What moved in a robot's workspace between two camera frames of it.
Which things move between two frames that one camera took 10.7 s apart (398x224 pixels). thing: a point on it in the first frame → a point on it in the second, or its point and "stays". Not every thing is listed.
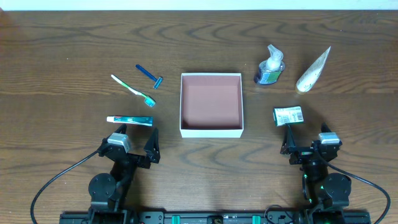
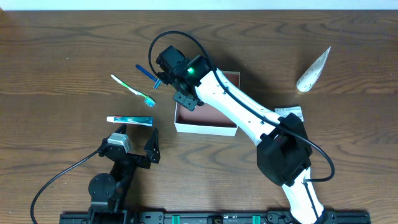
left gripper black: x=134 y=156 stays
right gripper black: x=305 y=152 → x=188 y=99
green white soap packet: x=283 y=116 stays
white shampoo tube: x=312 y=73 stays
